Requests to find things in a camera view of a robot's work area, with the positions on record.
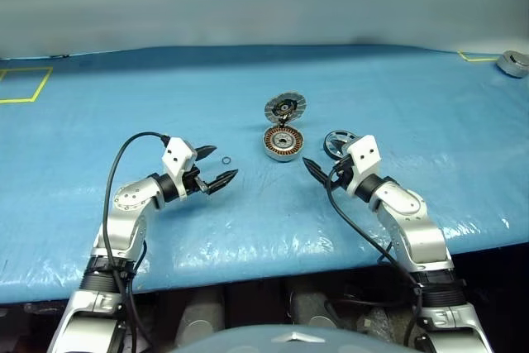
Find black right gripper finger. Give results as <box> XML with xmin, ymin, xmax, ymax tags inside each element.
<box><xmin>331</xmin><ymin>141</ymin><xmax>351</xmax><ymax>160</ymax></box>
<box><xmin>303</xmin><ymin>157</ymin><xmax>332</xmax><ymax>187</ymax></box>

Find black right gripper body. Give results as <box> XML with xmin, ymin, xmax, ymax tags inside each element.
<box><xmin>329</xmin><ymin>155</ymin><xmax>355</xmax><ymax>192</ymax></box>

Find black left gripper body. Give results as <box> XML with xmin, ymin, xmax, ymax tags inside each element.
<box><xmin>183</xmin><ymin>162</ymin><xmax>208</xmax><ymax>198</ymax></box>

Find black spoked rotor ring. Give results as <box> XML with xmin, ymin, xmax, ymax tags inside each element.
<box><xmin>323</xmin><ymin>130</ymin><xmax>359</xmax><ymax>160</ymax></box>

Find silver motor base copper windings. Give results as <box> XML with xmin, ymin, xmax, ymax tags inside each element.
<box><xmin>263</xmin><ymin>126</ymin><xmax>306</xmax><ymax>163</ymax></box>

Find silver ribbed motor cover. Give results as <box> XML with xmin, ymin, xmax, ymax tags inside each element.
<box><xmin>263</xmin><ymin>90</ymin><xmax>309</xmax><ymax>123</ymax></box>

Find blue plastic table cover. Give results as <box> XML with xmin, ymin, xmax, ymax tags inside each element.
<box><xmin>0</xmin><ymin>44</ymin><xmax>529</xmax><ymax>304</ymax></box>

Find grey robot leg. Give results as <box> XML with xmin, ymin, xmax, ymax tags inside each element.
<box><xmin>177</xmin><ymin>286</ymin><xmax>226</xmax><ymax>346</ymax></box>
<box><xmin>288</xmin><ymin>286</ymin><xmax>344</xmax><ymax>329</ymax></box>

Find silver robot torso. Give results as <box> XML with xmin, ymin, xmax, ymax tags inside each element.
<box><xmin>173</xmin><ymin>326</ymin><xmax>414</xmax><ymax>353</ymax></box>

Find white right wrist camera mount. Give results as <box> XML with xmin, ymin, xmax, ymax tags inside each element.
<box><xmin>346</xmin><ymin>135</ymin><xmax>381</xmax><ymax>197</ymax></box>

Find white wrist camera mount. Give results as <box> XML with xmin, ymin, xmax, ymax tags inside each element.
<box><xmin>346</xmin><ymin>135</ymin><xmax>381</xmax><ymax>197</ymax></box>
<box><xmin>161</xmin><ymin>136</ymin><xmax>198</xmax><ymax>201</ymax></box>

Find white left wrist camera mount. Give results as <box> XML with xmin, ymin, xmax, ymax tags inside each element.
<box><xmin>161</xmin><ymin>136</ymin><xmax>198</xmax><ymax>201</ymax></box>

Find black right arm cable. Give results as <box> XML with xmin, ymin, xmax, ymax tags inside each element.
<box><xmin>325</xmin><ymin>165</ymin><xmax>425</xmax><ymax>348</ymax></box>

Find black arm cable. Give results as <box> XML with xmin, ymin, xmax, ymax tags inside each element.
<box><xmin>102</xmin><ymin>131</ymin><xmax>171</xmax><ymax>353</ymax></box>
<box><xmin>325</xmin><ymin>165</ymin><xmax>425</xmax><ymax>348</ymax></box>

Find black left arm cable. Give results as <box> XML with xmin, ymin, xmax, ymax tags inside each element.
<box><xmin>102</xmin><ymin>131</ymin><xmax>171</xmax><ymax>353</ymax></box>

